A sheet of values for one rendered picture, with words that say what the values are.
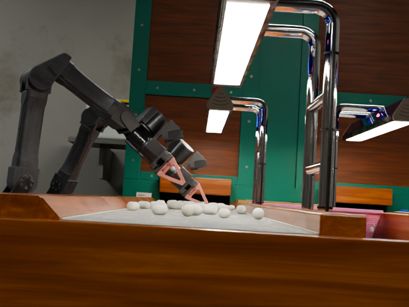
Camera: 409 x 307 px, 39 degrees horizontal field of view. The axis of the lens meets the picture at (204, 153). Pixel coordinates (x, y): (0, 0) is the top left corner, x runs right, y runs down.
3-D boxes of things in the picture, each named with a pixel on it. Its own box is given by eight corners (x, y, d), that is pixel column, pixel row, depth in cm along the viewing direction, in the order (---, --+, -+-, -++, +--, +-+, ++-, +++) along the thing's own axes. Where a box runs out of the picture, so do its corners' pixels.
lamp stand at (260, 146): (206, 228, 189) (213, 94, 193) (205, 225, 209) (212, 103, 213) (264, 232, 190) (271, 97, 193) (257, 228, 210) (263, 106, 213)
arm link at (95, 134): (70, 198, 206) (111, 116, 204) (59, 197, 200) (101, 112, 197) (57, 189, 208) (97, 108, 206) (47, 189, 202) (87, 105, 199)
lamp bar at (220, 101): (206, 108, 172) (207, 84, 172) (203, 132, 234) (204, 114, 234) (233, 109, 172) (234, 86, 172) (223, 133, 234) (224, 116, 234)
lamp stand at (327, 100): (217, 261, 93) (232, -11, 96) (213, 250, 113) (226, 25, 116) (335, 267, 93) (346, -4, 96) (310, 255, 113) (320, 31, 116)
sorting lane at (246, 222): (58, 236, 66) (59, 217, 66) (159, 208, 247) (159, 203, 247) (319, 251, 67) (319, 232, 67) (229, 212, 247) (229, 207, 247)
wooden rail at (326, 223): (316, 308, 66) (320, 212, 67) (227, 228, 247) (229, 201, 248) (364, 311, 66) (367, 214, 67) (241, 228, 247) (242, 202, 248)
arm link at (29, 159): (29, 195, 150) (46, 72, 153) (36, 195, 144) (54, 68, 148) (5, 192, 146) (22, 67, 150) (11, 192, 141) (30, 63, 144)
